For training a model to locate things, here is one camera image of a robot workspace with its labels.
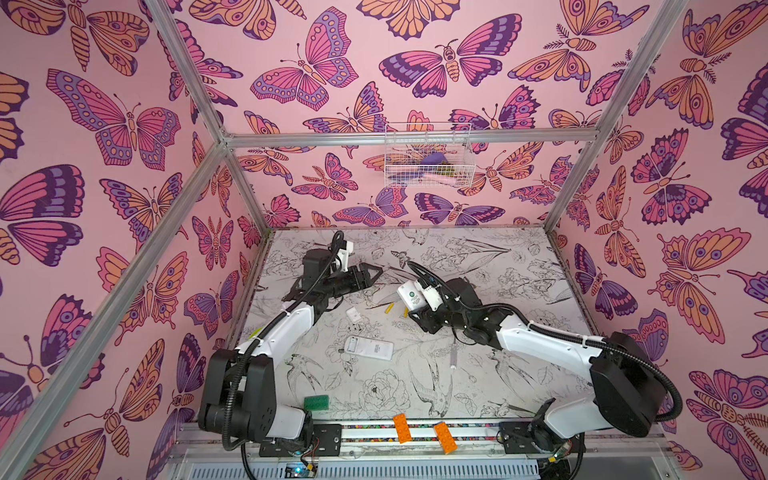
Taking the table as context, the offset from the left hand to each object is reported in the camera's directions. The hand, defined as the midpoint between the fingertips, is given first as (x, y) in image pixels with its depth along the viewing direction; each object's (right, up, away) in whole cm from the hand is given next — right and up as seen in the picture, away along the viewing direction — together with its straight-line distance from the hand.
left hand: (379, 271), depth 82 cm
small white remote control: (+9, -7, -1) cm, 11 cm away
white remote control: (-3, -23, +6) cm, 24 cm away
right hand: (+10, -9, +1) cm, 14 cm away
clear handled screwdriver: (+21, -26, +5) cm, 34 cm away
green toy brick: (-17, -35, -3) cm, 39 cm away
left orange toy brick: (+6, -39, -7) cm, 40 cm away
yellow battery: (+3, -13, +15) cm, 20 cm away
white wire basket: (+15, +33, +12) cm, 38 cm away
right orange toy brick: (+16, -40, -9) cm, 45 cm away
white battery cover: (-9, -15, +14) cm, 23 cm away
